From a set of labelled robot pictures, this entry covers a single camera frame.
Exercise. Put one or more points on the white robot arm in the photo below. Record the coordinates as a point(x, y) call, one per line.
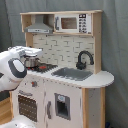
point(14, 71)

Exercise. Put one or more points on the grey ice dispenser panel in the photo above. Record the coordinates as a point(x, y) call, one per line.
point(62, 106)

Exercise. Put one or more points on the grey range hood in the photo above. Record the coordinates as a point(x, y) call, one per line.
point(39, 26)

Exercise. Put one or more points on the wooden toy kitchen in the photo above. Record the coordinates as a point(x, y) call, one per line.
point(82, 51)

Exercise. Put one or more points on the red right stove knob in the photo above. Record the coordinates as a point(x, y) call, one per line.
point(34, 84)

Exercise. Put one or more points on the white toy microwave door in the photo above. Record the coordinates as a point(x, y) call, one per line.
point(66, 23)

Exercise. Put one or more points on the black toy stovetop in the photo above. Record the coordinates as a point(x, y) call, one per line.
point(42, 67)

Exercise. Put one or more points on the grey cabinet door handle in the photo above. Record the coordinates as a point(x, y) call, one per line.
point(48, 109)

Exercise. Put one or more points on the grey toy sink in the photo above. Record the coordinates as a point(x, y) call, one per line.
point(72, 74)

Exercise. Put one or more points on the small steel pot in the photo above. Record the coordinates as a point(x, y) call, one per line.
point(31, 62)

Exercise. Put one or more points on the toy oven door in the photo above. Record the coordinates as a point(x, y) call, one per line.
point(27, 105)

